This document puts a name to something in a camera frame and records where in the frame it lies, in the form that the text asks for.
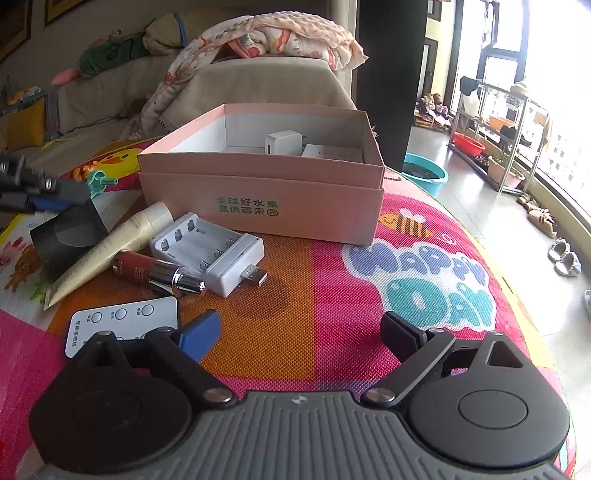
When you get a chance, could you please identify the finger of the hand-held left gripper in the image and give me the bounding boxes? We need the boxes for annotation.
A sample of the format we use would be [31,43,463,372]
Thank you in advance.
[0,191,37,214]
[0,156,92,212]

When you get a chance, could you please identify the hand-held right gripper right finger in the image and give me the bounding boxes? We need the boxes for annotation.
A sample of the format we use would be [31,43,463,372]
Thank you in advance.
[362,312,532,409]

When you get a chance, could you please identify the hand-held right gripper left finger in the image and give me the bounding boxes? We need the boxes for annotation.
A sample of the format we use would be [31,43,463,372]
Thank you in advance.
[69,310,234,409]

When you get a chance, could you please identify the black square card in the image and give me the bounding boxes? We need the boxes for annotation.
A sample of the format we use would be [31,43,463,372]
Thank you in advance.
[30,203,109,282]

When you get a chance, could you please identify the red and silver lipstick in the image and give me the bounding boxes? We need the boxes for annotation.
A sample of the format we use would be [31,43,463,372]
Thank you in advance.
[112,249,207,296]

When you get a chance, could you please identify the cream cosmetic tube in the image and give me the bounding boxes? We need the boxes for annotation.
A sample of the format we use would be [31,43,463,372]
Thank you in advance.
[43,202,174,311]

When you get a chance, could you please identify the pink cardboard box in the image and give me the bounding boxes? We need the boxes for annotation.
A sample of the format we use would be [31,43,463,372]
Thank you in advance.
[137,103,385,245]

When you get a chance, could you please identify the teal plastic toy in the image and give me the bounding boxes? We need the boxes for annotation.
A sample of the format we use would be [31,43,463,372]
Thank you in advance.
[85,169,118,199]

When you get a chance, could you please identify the white battery charger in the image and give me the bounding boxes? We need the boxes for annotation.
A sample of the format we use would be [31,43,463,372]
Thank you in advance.
[150,211,269,298]

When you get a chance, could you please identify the yellow cushion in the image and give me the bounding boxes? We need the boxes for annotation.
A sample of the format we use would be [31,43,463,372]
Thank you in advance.
[7,99,49,151]

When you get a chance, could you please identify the white remote control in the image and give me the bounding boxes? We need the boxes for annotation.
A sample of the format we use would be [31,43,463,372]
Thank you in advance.
[65,296,179,359]

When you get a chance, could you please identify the colourful cartoon play mat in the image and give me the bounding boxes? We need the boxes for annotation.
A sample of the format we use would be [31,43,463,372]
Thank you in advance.
[0,136,568,480]

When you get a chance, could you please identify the small colourful toy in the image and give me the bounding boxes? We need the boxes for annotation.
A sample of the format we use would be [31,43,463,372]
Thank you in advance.
[4,76,47,116]

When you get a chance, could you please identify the teal plastic basin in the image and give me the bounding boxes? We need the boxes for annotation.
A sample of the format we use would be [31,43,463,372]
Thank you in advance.
[401,152,451,197]

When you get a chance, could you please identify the green plush toy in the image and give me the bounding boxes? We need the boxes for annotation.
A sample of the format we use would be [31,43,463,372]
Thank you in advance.
[51,30,153,86]

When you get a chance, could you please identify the brown planter with plant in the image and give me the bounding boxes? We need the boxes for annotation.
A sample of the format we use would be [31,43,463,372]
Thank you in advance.
[487,148,527,190]

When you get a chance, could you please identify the red plastic basin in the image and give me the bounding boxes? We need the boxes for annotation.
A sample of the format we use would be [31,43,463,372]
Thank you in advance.
[452,131,486,158]

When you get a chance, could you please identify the beige pillow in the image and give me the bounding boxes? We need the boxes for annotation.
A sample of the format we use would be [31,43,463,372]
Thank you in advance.
[141,11,195,56]

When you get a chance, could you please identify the white plug adapter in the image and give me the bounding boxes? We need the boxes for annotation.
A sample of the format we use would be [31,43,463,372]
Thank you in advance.
[264,130,303,155]

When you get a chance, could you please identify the low wooden stand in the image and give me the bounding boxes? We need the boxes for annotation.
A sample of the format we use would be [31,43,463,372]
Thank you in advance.
[413,92,455,134]

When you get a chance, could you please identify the beige covered sofa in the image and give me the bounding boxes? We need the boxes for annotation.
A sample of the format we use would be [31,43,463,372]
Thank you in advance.
[0,58,358,162]

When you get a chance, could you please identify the metal storage rack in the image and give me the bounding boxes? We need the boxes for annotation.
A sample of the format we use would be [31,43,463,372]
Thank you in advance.
[447,80,548,195]

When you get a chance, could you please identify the printed pink blanket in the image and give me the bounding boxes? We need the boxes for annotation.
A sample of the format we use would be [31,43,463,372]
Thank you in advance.
[117,14,370,141]

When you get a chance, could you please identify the framed wall picture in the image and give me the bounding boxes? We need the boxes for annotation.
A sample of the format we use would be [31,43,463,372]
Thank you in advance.
[0,0,33,61]
[44,0,93,26]

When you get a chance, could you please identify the black window frame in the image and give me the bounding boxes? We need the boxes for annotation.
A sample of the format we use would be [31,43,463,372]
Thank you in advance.
[478,0,591,185]

